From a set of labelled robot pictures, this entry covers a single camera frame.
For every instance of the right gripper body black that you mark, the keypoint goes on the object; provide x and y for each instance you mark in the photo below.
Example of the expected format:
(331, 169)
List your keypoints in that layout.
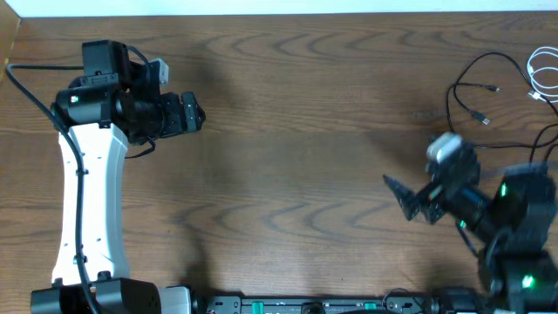
(434, 198)

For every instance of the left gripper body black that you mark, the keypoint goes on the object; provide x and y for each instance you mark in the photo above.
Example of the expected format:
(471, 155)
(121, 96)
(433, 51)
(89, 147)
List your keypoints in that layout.
(173, 113)

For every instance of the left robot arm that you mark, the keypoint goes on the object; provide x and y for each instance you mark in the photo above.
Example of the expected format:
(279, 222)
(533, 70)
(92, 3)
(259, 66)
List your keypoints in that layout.
(116, 103)

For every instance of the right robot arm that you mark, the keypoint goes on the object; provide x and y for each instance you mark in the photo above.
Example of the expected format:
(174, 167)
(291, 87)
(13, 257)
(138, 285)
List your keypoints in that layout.
(517, 273)

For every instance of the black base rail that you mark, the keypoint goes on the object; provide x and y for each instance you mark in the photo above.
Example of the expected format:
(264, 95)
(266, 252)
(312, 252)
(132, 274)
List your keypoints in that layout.
(395, 301)

